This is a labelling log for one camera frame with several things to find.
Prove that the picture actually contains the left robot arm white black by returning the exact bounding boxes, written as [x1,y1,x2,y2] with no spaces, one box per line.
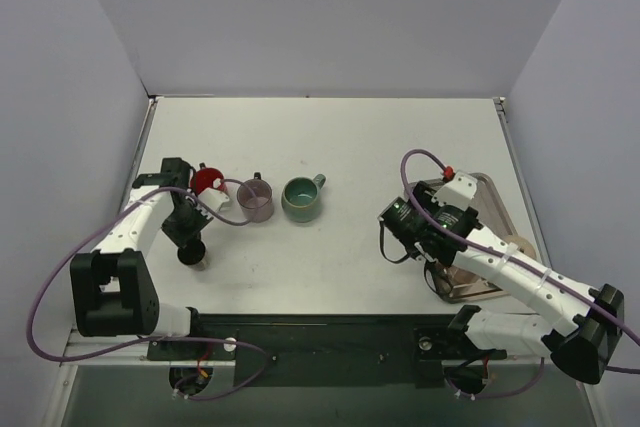
[70,158,210,359]

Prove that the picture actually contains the lilac mug black handle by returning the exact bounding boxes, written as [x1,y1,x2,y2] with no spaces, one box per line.
[236,172,274,223]

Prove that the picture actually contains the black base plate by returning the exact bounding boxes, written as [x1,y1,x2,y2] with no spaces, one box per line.
[148,314,507,388]

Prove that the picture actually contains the teal green mug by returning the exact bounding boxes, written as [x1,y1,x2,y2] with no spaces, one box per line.
[281,174,326,224]

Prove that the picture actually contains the brown ribbed mug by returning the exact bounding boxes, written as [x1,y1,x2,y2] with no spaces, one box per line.
[177,239,209,271]

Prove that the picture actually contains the beige wooden mug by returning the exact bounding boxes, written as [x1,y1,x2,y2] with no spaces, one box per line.
[503,235,537,260]

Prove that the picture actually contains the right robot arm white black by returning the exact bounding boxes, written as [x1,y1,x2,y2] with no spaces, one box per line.
[379,182,624,384]

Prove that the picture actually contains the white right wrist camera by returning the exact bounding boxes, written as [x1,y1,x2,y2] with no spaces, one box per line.
[433,170,477,211]

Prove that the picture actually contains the aluminium frame rail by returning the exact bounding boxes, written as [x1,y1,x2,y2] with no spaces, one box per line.
[60,319,600,367]

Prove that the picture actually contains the red mug black handle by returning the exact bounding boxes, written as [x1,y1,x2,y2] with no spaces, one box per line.
[190,163,228,196]

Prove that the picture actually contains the metal tray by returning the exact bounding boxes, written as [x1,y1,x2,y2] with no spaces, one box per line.
[424,171,526,304]

